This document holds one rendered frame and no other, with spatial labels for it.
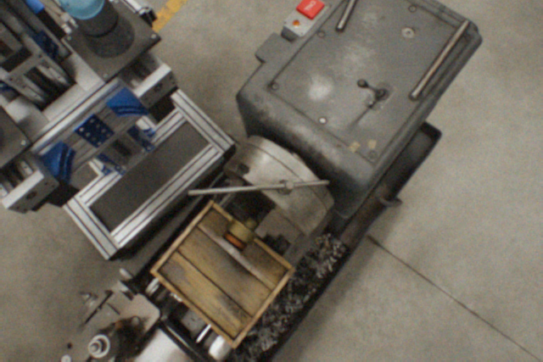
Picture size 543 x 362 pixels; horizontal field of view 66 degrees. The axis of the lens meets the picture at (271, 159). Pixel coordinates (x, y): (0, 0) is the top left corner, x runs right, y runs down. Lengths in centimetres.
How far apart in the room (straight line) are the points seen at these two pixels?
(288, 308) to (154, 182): 99
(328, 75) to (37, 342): 205
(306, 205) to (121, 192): 137
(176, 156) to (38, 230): 90
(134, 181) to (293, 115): 133
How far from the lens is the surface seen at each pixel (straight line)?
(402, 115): 115
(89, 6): 128
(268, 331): 171
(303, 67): 118
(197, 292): 143
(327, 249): 173
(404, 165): 187
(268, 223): 120
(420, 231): 240
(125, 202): 228
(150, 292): 150
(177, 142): 229
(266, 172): 108
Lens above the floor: 228
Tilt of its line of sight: 72 degrees down
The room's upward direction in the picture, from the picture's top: 9 degrees counter-clockwise
